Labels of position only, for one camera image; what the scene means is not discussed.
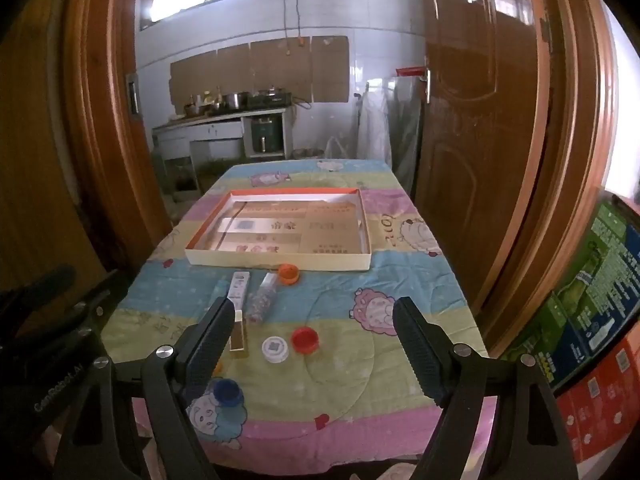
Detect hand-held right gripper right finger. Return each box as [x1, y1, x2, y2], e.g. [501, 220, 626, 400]
[392, 296, 578, 480]

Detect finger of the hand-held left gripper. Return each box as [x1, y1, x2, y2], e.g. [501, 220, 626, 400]
[50, 269, 133, 356]
[0, 265, 78, 311]

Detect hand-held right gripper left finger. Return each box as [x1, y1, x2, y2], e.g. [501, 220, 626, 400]
[52, 296, 236, 480]

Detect gold rectangular lighter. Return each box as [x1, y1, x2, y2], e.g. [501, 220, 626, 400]
[229, 310, 249, 358]

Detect blue bottle cap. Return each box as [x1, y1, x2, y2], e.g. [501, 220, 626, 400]
[207, 379, 246, 408]

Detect light blue tube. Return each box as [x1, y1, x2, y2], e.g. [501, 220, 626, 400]
[228, 271, 251, 311]

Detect white bottle cap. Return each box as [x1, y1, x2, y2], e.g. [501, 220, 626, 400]
[261, 337, 290, 364]

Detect red bottle cap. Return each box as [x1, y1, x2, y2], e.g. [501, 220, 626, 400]
[291, 326, 321, 355]

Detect shallow orange-rimmed cardboard tray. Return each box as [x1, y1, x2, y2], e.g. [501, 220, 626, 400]
[185, 187, 372, 272]

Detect sheep printed blanket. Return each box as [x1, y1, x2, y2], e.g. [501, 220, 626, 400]
[102, 159, 498, 480]

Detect green stool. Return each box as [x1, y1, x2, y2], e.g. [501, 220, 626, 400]
[162, 155, 201, 201]

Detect red printed carton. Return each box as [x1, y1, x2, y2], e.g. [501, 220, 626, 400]
[555, 335, 640, 480]

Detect green printed carton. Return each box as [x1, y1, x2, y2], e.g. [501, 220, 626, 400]
[500, 200, 640, 391]

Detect metal strike plate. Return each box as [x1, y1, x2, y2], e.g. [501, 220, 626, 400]
[125, 72, 140, 121]

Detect green air fryer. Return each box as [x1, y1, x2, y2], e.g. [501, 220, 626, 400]
[250, 116, 282, 155]

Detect white kitchen counter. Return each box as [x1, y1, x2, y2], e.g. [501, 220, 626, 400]
[151, 105, 293, 166]

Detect brown wooden door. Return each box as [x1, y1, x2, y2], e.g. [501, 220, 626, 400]
[412, 0, 551, 311]

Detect hanging clear plastic sheet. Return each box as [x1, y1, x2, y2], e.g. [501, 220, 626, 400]
[356, 80, 423, 191]

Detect black gas stove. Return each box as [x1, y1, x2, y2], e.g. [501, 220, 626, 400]
[247, 91, 293, 110]

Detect brown wooden door frame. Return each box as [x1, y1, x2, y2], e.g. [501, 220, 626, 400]
[65, 0, 621, 356]

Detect metal door handle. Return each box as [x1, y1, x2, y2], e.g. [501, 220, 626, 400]
[419, 57, 433, 106]

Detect cardboard sheets on wall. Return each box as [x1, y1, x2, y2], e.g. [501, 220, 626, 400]
[169, 35, 351, 111]

